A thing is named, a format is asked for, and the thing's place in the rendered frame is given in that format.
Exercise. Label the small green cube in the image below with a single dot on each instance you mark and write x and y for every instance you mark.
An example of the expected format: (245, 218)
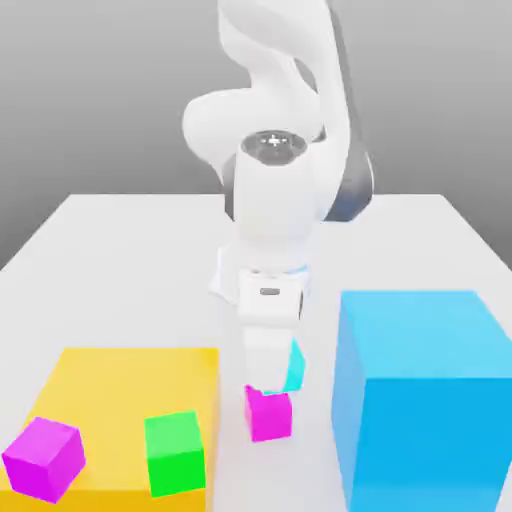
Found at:
(175, 454)

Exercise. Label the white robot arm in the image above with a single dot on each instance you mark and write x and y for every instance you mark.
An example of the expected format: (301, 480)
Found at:
(272, 200)

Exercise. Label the small purple cube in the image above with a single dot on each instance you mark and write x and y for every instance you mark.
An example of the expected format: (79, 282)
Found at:
(42, 460)

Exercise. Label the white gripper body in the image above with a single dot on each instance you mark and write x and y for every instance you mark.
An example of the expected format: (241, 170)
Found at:
(266, 356)

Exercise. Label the large yellow box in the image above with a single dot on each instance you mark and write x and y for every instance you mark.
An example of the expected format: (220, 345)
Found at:
(108, 384)

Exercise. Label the large blue box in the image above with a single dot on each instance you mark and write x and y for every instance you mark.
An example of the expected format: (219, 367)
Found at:
(424, 400)

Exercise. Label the small magenta cube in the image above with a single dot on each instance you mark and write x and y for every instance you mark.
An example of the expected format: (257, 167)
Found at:
(268, 418)

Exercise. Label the small cyan cube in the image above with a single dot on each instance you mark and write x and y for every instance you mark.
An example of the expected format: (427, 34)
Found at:
(296, 366)

